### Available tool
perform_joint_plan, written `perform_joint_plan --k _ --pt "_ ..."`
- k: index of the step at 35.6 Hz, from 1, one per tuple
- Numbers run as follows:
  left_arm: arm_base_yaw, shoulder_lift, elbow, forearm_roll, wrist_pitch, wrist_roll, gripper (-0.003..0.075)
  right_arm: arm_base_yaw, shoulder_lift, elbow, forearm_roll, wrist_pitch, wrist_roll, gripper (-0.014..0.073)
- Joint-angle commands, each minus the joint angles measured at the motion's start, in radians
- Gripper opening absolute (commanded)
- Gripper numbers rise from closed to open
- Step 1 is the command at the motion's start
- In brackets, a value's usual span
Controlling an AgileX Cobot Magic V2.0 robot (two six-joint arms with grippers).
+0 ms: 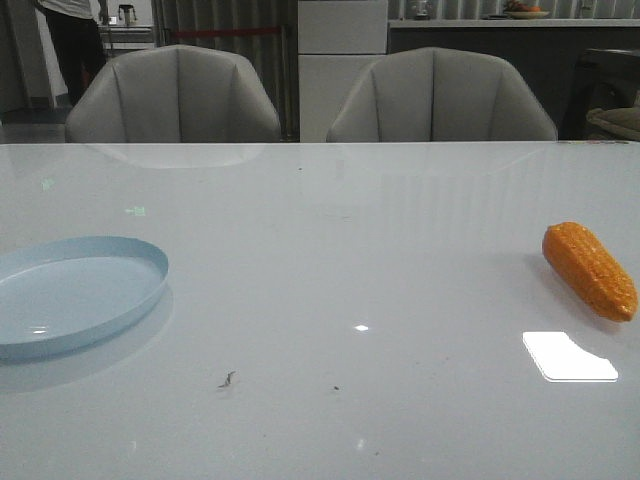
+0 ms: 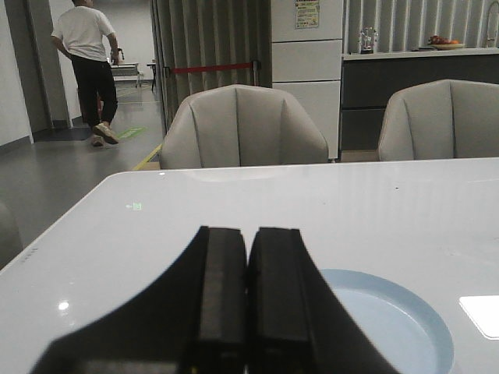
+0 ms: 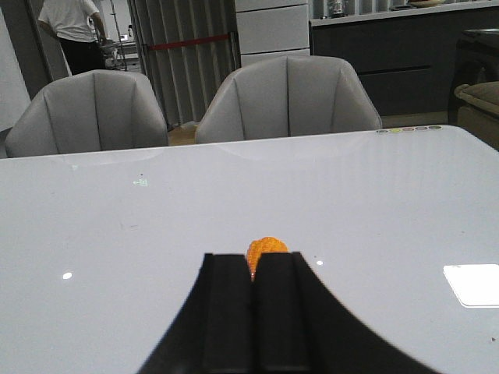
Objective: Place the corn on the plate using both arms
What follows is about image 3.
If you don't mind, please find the white drawer cabinet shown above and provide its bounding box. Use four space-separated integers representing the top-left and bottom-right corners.
235 0 310 66

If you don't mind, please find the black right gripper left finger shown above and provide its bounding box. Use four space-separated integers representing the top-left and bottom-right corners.
139 253 253 373

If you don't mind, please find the person in white shirt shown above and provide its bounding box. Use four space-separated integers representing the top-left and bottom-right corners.
37 0 107 75

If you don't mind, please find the grey upholstered chair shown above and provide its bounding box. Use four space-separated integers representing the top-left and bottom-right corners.
5 69 168 158
195 55 382 144

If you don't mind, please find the orange corn cob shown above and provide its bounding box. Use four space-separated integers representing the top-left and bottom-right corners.
246 237 289 281

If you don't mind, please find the dark grey counter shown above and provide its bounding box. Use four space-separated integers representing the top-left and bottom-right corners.
310 1 498 116

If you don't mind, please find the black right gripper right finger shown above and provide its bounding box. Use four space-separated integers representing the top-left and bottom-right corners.
253 252 433 373

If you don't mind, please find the right grey upholstered chair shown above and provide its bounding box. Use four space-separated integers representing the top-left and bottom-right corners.
195 55 382 144

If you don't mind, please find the left grey upholstered chair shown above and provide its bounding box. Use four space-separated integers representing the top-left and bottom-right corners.
5 69 168 158

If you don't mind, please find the red barrier belt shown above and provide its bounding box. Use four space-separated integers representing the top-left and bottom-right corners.
147 34 230 51

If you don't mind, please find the beige cushioned seat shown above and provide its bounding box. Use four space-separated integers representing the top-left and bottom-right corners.
455 81 498 150

